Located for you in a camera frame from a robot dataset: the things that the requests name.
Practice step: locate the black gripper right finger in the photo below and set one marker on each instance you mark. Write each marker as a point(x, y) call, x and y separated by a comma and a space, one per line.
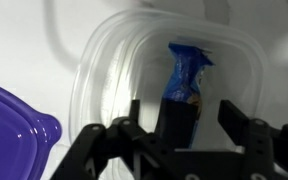
point(270, 153)

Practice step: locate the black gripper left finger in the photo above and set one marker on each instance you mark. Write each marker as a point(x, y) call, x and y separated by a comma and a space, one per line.
point(117, 153)

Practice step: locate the clear plastic bowl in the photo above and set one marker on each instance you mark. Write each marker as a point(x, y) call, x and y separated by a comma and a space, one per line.
point(84, 83)
point(144, 66)

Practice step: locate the blue snack sachet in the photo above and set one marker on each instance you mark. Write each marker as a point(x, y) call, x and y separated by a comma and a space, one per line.
point(184, 76)

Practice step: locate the purple plastic lid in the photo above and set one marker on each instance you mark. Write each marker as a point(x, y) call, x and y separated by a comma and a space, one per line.
point(10, 133)

